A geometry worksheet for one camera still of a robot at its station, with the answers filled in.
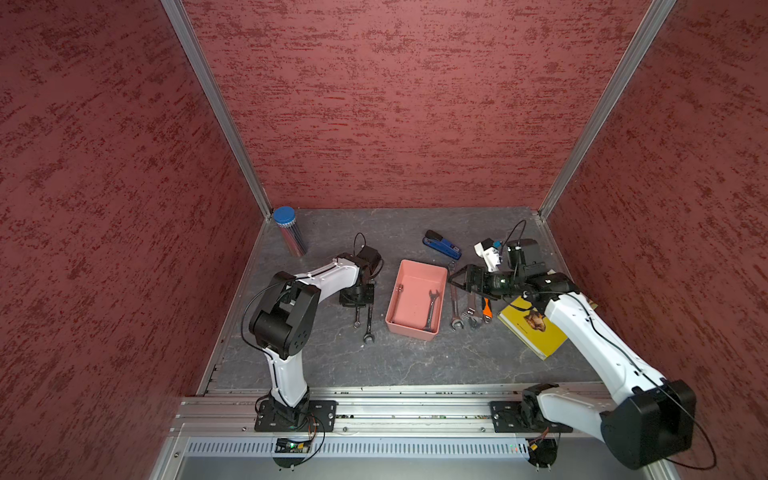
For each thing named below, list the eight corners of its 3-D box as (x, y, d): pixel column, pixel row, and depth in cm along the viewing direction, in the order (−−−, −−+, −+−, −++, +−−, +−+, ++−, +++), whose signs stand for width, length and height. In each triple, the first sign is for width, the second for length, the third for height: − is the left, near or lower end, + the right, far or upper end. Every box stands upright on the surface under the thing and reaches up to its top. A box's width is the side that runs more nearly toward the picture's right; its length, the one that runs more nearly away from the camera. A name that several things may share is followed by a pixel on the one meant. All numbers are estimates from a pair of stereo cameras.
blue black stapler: (421, 243, 113) (422, 236, 110) (428, 234, 116) (429, 228, 113) (458, 262, 108) (460, 255, 105) (464, 252, 111) (466, 246, 107)
